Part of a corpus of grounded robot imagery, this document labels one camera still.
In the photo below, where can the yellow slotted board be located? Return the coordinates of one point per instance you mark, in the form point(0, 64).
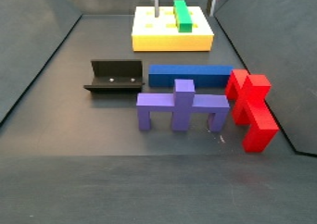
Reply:
point(155, 34)

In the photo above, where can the green rectangular block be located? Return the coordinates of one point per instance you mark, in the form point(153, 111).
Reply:
point(182, 16)

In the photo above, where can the blue rectangular block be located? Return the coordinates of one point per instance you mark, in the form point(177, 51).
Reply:
point(205, 75)

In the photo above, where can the purple comb-shaped block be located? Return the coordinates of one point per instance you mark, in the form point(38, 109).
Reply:
point(182, 103)

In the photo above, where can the red comb-shaped block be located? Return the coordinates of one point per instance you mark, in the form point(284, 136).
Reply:
point(248, 89)

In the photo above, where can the black angle bracket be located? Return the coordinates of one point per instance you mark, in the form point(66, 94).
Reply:
point(115, 75)

